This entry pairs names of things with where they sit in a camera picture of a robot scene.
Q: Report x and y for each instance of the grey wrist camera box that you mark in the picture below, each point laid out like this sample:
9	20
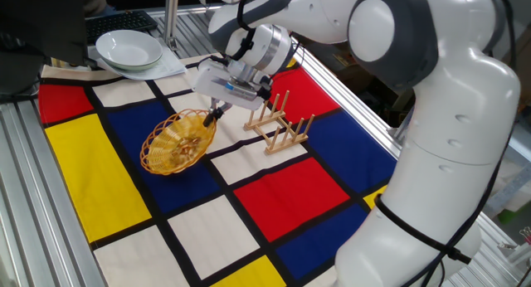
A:
236	90

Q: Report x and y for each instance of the large black monitor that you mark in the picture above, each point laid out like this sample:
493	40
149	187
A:
41	21

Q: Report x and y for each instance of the black keyboard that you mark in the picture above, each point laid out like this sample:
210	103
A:
120	23

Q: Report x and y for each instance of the aluminium frame post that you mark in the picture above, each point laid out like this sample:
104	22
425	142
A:
171	17

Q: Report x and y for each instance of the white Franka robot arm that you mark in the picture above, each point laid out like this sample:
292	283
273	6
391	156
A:
456	113

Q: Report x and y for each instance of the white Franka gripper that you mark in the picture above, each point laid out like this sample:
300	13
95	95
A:
207	77

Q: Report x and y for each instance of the white ceramic bowl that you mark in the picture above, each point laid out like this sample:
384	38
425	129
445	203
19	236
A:
128	50

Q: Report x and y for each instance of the yellow wicker basket dish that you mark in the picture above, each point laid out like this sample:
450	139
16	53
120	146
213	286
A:
178	146

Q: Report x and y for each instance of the wooden dish rack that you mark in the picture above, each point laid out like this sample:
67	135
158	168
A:
286	142

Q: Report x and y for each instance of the Mondrian pattern tablecloth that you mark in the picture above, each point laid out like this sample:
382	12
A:
290	196

